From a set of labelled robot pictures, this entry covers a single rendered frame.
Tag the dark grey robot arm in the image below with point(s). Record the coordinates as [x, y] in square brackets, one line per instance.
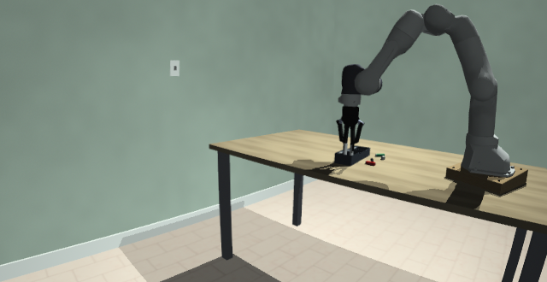
[482, 154]

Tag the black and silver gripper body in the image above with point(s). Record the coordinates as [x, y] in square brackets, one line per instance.
[350, 113]

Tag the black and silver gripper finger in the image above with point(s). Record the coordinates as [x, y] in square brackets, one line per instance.
[343, 134]
[354, 140]

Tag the dark grey rack of three bins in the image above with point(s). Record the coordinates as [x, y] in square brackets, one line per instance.
[351, 160]

